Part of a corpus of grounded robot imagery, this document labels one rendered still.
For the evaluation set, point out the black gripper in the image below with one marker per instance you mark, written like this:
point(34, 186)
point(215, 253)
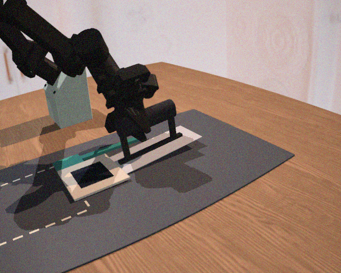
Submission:
point(119, 88)

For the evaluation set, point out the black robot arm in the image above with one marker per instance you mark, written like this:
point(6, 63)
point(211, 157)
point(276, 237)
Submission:
point(70, 55)

